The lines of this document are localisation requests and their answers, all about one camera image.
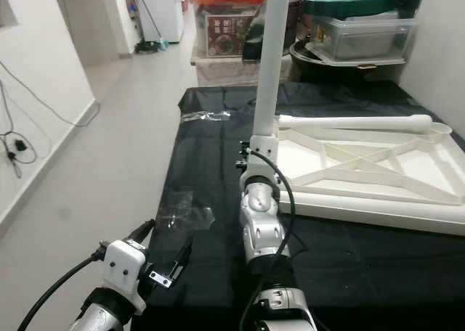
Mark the clear plastic storage container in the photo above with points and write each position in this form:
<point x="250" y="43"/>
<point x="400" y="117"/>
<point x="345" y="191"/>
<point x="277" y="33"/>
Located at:
<point x="363" y="39"/>

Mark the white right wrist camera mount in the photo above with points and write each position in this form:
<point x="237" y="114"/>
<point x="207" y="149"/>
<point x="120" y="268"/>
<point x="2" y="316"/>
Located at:
<point x="261" y="157"/>

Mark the clear tape cross patch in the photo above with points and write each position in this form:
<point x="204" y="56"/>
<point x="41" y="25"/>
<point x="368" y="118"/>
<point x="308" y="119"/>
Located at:
<point x="185" y="213"/>

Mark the black round wok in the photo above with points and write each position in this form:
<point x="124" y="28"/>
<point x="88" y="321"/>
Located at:
<point x="305" y="64"/>

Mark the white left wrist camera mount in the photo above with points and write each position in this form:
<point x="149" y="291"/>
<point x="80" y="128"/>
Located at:
<point x="123" y="269"/>

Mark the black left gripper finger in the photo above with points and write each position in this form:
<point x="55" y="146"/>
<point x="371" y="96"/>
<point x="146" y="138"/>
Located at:
<point x="182" y="260"/>
<point x="142" y="231"/>

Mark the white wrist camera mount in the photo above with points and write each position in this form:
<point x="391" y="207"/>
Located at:
<point x="123" y="269"/>
<point x="261" y="157"/>

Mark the beige cloth covered bench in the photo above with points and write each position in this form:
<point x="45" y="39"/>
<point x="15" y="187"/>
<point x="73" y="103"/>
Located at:
<point x="232" y="71"/>

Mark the silver right arm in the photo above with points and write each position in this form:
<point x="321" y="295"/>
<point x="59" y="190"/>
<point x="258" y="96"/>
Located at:
<point x="261" y="226"/>

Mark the clear tape strip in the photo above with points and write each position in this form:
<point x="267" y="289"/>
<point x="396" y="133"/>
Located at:
<point x="207" y="116"/>

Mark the black table cloth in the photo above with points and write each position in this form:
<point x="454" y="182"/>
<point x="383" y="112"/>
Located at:
<point x="211" y="164"/>

